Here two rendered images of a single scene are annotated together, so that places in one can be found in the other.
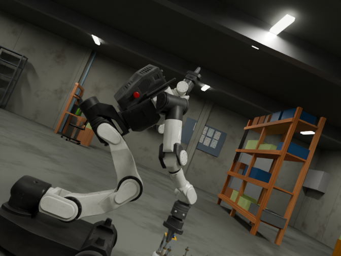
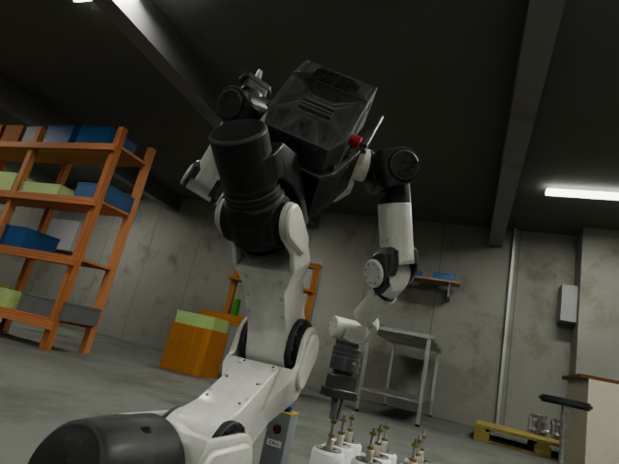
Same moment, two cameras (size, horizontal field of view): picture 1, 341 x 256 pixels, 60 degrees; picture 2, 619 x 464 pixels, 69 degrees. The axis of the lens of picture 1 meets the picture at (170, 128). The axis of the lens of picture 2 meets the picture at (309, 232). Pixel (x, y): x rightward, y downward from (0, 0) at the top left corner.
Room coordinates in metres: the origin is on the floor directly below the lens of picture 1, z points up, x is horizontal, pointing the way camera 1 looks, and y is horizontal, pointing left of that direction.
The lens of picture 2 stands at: (1.19, 1.12, 0.50)
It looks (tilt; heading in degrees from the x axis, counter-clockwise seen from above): 15 degrees up; 296
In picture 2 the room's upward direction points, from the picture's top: 12 degrees clockwise
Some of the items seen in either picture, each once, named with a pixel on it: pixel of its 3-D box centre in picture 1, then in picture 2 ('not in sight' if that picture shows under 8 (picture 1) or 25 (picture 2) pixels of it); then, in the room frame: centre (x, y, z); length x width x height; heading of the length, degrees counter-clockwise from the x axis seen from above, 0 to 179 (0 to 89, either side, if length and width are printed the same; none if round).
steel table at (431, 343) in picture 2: not in sight; (404, 371); (2.47, -5.24, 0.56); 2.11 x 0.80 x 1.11; 94
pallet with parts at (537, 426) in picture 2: not in sight; (539, 434); (0.82, -5.00, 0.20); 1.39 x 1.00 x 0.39; 5
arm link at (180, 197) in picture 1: (184, 199); (344, 337); (1.65, -0.22, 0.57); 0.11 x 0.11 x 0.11; 45
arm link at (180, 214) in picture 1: (176, 219); (342, 377); (1.63, -0.22, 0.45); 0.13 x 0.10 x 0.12; 56
